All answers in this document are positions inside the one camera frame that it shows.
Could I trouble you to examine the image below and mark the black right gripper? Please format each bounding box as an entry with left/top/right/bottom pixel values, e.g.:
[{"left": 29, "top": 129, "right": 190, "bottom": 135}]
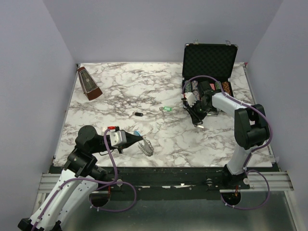
[{"left": 186, "top": 100, "right": 212, "bottom": 125}]

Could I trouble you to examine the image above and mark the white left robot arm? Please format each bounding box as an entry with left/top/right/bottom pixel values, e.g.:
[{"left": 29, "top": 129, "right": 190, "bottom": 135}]
[{"left": 18, "top": 125, "right": 144, "bottom": 231}]

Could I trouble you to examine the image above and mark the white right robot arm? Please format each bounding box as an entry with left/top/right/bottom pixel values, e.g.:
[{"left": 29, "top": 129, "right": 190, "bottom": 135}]
[{"left": 182, "top": 79, "right": 271, "bottom": 189}]

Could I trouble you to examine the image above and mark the key with green tag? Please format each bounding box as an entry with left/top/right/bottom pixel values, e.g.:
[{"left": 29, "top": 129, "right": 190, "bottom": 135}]
[{"left": 159, "top": 106, "right": 172, "bottom": 112}]

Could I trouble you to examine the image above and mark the black poker chip case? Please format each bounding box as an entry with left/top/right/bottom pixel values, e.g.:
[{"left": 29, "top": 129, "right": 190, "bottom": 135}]
[{"left": 182, "top": 41, "right": 238, "bottom": 101}]

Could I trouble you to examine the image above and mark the brown wooden metronome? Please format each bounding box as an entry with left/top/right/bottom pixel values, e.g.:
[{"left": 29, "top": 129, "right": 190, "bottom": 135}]
[{"left": 77, "top": 67, "right": 103, "bottom": 101}]

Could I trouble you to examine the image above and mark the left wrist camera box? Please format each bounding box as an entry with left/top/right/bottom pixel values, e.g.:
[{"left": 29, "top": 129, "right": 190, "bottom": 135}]
[{"left": 108, "top": 127, "right": 126, "bottom": 148}]

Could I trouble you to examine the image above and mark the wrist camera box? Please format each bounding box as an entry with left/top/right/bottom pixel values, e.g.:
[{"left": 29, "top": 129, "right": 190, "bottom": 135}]
[
  {"left": 182, "top": 92, "right": 197, "bottom": 108},
  {"left": 108, "top": 127, "right": 126, "bottom": 148}
]

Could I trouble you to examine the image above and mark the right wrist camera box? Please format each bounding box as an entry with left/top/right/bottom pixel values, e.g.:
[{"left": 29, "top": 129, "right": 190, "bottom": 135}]
[{"left": 182, "top": 92, "right": 197, "bottom": 108}]

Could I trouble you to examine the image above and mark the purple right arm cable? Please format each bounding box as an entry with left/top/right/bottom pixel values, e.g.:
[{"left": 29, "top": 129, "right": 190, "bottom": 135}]
[{"left": 181, "top": 76, "right": 273, "bottom": 210}]

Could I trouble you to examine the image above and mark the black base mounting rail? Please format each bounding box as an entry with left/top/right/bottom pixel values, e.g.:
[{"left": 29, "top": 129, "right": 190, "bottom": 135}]
[{"left": 40, "top": 166, "right": 294, "bottom": 202}]

